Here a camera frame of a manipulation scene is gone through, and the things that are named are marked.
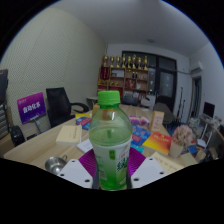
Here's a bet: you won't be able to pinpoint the large beige book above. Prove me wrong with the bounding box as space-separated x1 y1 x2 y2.
149 151 185 175

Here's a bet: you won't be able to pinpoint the black bag with tan trim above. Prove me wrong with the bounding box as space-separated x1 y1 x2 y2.
0 68 9 104

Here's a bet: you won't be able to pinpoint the white booklet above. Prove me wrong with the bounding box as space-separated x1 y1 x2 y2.
76 138 94 154

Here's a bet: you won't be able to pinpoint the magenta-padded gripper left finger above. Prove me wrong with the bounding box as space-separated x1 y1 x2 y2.
58 148 100 190

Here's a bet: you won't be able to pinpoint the small metal cup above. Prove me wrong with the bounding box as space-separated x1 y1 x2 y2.
44 154 69 175

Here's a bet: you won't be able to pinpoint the small beige book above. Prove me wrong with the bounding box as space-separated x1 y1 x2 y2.
55 124 83 146

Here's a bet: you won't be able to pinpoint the wooden shelf unit with trophies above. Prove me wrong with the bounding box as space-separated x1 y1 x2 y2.
97 54 150 98

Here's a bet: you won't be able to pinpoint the white air conditioner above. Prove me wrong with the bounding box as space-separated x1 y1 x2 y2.
189 61 204 74

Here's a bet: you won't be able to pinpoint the black round bin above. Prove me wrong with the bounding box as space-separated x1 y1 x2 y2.
9 124 26 147

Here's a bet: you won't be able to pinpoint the black stand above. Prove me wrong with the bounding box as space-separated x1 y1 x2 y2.
177 87 186 124

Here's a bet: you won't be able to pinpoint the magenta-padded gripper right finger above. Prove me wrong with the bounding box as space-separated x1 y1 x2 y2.
126 147 169 189

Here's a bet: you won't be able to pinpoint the black monitor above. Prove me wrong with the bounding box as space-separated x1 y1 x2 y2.
203 101 216 119

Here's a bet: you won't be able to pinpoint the teal book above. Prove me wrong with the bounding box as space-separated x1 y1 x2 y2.
131 143 145 154

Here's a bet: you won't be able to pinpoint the upright beige box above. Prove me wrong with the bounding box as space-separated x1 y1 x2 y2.
149 110 165 133

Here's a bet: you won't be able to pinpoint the wooden side desk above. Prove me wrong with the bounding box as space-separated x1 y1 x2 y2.
199 113 224 144

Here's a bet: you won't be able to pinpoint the orange book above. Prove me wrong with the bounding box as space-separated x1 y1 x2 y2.
141 131 173 156

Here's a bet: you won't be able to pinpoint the purple sign board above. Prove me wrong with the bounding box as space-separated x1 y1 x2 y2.
16 91 47 125

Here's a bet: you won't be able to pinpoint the blue and red book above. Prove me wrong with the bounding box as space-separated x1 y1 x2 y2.
75 113 93 131

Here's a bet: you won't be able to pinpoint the yellow gift box red ribbon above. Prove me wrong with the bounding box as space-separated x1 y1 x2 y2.
92 103 101 116

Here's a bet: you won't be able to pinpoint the black office chair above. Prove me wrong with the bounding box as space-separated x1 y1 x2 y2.
45 87 90 129

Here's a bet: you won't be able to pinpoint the pink package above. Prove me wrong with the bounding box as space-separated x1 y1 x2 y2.
128 115 150 127

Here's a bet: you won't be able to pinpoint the pink flowers in pot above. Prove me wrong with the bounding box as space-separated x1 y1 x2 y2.
169 124 194 159

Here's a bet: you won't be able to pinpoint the green drink bottle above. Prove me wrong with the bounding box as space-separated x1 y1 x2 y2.
88 90 134 192

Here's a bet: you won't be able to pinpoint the grey armchair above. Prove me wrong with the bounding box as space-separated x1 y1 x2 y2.
153 102 174 129

